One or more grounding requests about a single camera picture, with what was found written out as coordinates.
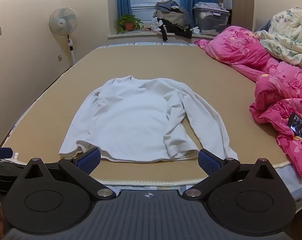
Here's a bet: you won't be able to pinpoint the white long-sleeve shirt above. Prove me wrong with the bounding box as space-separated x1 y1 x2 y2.
59 75 239 162

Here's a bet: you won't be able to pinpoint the smartphone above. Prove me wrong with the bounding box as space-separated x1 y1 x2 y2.
287 112 302 143

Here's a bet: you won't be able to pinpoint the potted green plant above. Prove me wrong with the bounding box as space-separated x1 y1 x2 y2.
114 14 144 34

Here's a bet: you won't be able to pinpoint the wooden cabinet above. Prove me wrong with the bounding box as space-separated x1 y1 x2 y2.
217 0 256 33

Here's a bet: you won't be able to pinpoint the pink floral quilt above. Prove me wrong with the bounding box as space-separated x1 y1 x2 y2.
195 25 302 179

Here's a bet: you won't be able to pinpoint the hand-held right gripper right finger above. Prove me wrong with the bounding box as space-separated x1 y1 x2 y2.
182 149 279 201

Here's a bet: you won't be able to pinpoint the folded grey clothes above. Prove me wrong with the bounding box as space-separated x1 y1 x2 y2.
193 2 220 9

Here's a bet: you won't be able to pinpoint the clear plastic storage bin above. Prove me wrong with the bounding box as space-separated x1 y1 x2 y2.
192 5 230 36

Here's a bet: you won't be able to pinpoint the cream floral quilt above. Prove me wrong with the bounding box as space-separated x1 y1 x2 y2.
255 6 302 74

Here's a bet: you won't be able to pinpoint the white standing fan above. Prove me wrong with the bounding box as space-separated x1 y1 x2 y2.
49 6 78 65

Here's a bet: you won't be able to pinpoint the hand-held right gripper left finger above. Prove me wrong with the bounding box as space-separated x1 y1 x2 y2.
23 147 116 201

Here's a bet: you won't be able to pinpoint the grey blue cloth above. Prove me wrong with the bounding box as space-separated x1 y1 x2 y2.
257 20 273 33

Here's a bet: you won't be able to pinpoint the pile of dark clothes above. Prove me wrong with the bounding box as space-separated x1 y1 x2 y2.
151 0 193 42

